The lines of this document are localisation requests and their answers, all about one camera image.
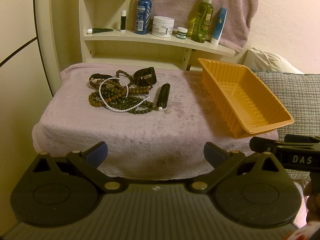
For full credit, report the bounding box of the orange plastic tray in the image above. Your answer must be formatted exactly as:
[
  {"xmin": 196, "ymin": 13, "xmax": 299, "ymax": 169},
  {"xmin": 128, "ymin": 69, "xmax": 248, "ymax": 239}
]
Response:
[{"xmin": 198, "ymin": 58, "xmax": 295, "ymax": 139}]

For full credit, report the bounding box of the brown wooden bead necklace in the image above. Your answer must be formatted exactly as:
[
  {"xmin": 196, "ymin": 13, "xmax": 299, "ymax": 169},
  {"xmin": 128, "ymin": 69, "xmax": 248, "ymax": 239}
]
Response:
[{"xmin": 88, "ymin": 69, "xmax": 153, "ymax": 108}]

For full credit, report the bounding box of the black leather bracelet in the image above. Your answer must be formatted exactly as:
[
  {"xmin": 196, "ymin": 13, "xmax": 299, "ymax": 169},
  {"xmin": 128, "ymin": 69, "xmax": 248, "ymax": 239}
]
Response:
[{"xmin": 88, "ymin": 73, "xmax": 115, "ymax": 89}]

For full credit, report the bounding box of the white pearl necklace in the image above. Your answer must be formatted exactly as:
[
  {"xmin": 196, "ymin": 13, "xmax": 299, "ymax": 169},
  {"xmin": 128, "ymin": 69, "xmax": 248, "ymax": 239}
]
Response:
[{"xmin": 98, "ymin": 77, "xmax": 164, "ymax": 113}]

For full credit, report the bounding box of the black cylinder case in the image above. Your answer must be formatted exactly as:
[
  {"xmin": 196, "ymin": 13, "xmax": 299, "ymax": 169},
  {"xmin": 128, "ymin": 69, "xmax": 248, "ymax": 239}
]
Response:
[{"xmin": 157, "ymin": 83, "xmax": 170, "ymax": 108}]

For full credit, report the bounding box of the black smart watch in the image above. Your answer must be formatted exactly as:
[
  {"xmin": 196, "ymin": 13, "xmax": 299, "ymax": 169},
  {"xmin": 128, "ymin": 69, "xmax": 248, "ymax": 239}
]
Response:
[{"xmin": 133, "ymin": 67, "xmax": 157, "ymax": 87}]

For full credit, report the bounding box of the person right hand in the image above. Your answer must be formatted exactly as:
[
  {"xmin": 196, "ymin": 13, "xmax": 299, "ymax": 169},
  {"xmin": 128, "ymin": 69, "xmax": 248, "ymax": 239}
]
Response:
[{"xmin": 303, "ymin": 181, "xmax": 320, "ymax": 223}]

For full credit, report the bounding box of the grey checked pillow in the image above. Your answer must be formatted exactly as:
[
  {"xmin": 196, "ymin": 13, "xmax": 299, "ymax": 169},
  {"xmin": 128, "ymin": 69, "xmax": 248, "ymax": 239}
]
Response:
[{"xmin": 252, "ymin": 71, "xmax": 320, "ymax": 181}]

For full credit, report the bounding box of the white pillow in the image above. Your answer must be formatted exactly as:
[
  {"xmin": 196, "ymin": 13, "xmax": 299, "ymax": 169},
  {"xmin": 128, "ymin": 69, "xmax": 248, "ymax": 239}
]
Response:
[{"xmin": 244, "ymin": 48, "xmax": 304, "ymax": 74}]

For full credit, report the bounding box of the cream wooden shelf unit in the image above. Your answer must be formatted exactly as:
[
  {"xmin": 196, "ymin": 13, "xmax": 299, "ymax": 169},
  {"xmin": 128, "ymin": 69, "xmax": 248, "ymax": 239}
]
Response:
[{"xmin": 79, "ymin": 0, "xmax": 235, "ymax": 70}]

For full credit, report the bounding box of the dark green small tube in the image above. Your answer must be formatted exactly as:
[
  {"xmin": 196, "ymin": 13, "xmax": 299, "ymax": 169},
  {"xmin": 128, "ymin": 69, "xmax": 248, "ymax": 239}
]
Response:
[{"xmin": 87, "ymin": 28, "xmax": 113, "ymax": 34}]

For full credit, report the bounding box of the blue white tube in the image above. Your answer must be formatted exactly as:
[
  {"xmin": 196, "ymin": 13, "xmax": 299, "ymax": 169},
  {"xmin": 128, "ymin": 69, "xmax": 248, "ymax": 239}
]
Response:
[{"xmin": 210, "ymin": 7, "xmax": 228, "ymax": 46}]

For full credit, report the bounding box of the small green-label jar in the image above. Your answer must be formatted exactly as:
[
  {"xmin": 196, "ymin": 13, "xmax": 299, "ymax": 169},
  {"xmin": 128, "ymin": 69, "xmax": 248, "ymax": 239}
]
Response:
[{"xmin": 176, "ymin": 27, "xmax": 188, "ymax": 40}]

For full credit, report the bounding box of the green olive spray bottle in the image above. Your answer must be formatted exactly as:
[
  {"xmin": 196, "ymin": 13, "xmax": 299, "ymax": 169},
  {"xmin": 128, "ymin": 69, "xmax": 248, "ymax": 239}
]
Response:
[{"xmin": 191, "ymin": 0, "xmax": 214, "ymax": 43}]

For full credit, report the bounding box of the white cream jar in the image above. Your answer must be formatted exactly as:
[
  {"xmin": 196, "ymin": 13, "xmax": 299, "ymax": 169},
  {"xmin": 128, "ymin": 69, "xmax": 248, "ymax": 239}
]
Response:
[{"xmin": 152, "ymin": 16, "xmax": 175, "ymax": 38}]

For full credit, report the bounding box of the black white lip balm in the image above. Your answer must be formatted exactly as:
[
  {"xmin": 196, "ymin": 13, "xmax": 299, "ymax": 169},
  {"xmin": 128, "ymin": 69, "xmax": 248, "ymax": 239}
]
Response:
[{"xmin": 120, "ymin": 10, "xmax": 127, "ymax": 32}]

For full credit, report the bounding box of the blue spray bottle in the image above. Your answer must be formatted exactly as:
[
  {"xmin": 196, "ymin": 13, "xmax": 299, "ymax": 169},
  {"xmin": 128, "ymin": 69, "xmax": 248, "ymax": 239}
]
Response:
[{"xmin": 135, "ymin": 0, "xmax": 152, "ymax": 35}]

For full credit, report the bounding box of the pink hanging towel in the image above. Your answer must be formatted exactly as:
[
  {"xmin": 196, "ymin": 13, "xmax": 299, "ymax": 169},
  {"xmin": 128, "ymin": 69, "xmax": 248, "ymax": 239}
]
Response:
[{"xmin": 132, "ymin": 0, "xmax": 259, "ymax": 53}]

